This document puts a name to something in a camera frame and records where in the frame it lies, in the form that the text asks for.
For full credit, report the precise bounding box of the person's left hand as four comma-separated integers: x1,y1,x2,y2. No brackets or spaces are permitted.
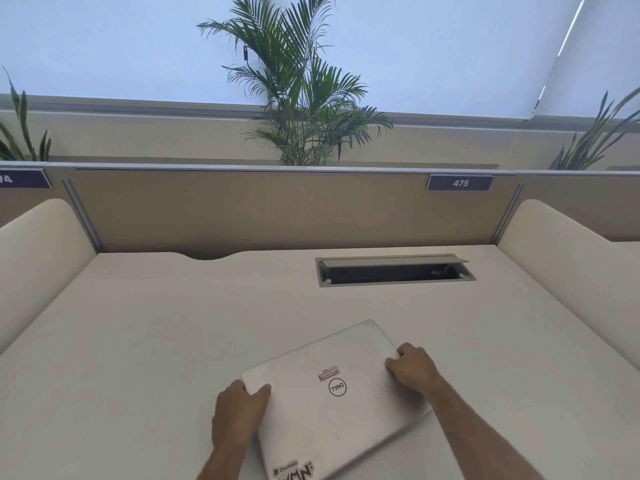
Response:
211,380,272,453

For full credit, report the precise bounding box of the person's right hand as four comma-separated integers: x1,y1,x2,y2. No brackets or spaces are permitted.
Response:
384,343,446,397

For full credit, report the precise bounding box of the silver laptop with stickers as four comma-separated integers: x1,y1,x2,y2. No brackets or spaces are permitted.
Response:
242,320,434,480

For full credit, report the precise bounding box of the person's left forearm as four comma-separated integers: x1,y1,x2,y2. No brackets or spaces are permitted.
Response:
195,442,252,480

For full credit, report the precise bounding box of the person's right forearm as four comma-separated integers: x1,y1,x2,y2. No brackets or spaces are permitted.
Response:
424,376,546,480

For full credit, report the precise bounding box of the beige desk partition panel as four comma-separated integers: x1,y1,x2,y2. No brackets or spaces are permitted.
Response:
62,164,523,254

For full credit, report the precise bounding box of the dark blue desk label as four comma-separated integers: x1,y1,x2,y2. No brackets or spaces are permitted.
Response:
0,169,53,191
426,175,495,192

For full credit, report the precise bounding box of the cream curved side divider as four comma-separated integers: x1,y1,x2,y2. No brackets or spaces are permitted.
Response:
498,199,640,373
0,198,97,356

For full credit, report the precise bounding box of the tall green palm plant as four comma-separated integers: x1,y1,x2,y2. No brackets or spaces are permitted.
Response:
196,0,395,167

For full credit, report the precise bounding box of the green leafy plant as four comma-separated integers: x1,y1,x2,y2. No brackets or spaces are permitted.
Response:
548,86,640,171
0,66,53,162

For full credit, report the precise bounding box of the white roller window blind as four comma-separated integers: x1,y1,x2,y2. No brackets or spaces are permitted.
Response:
531,0,640,121
0,0,586,121

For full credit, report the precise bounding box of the grey desk cable box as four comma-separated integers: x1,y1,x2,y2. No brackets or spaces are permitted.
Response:
315,254,477,287

